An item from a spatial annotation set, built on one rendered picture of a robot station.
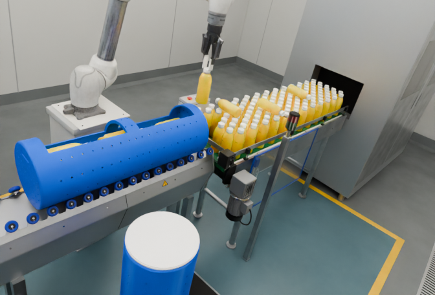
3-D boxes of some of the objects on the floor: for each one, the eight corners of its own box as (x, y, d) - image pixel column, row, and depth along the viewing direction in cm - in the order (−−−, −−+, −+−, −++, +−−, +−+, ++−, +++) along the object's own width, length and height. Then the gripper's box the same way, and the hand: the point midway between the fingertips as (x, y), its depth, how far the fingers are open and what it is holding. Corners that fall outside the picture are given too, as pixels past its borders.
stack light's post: (242, 258, 255) (282, 135, 202) (245, 255, 257) (286, 134, 204) (246, 261, 252) (288, 138, 199) (249, 259, 255) (291, 137, 202)
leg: (170, 261, 240) (182, 195, 210) (177, 257, 244) (189, 191, 214) (175, 266, 237) (188, 200, 206) (182, 262, 241) (195, 196, 210)
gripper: (199, 19, 168) (191, 65, 179) (222, 28, 159) (213, 75, 170) (208, 19, 173) (201, 63, 184) (232, 28, 164) (223, 74, 175)
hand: (208, 63), depth 175 cm, fingers closed on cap, 4 cm apart
